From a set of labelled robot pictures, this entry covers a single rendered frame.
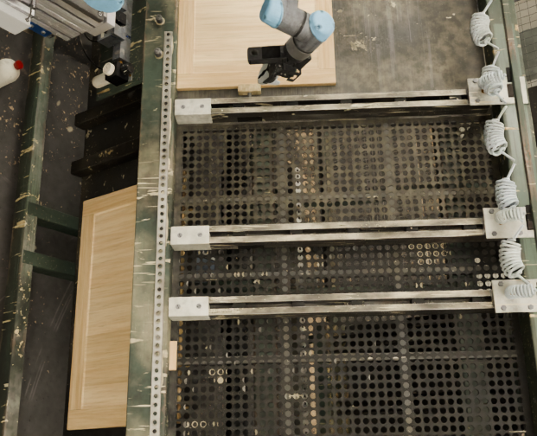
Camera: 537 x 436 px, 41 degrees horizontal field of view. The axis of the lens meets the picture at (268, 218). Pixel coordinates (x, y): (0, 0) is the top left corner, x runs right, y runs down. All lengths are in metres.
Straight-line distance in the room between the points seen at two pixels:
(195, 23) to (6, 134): 0.97
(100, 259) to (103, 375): 0.45
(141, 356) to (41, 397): 0.89
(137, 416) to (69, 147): 1.53
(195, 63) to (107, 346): 1.08
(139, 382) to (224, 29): 1.29
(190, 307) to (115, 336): 0.53
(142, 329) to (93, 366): 0.52
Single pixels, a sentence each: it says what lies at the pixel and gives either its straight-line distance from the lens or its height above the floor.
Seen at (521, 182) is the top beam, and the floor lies 1.89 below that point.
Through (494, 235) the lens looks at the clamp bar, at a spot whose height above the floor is 1.80.
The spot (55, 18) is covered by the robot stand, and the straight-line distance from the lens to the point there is 2.32.
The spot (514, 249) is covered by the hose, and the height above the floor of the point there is 1.88.
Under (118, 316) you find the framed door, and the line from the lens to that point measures 2.72.
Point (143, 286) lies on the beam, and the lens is 2.32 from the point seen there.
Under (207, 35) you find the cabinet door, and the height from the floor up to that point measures 0.98.
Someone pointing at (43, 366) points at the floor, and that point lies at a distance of 3.10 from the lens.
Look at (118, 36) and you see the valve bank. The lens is 2.67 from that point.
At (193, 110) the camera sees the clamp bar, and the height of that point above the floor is 0.98.
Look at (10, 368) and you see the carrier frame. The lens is 2.79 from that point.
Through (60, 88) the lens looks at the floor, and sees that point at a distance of 3.47.
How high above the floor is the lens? 2.43
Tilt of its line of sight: 33 degrees down
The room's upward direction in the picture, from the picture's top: 76 degrees clockwise
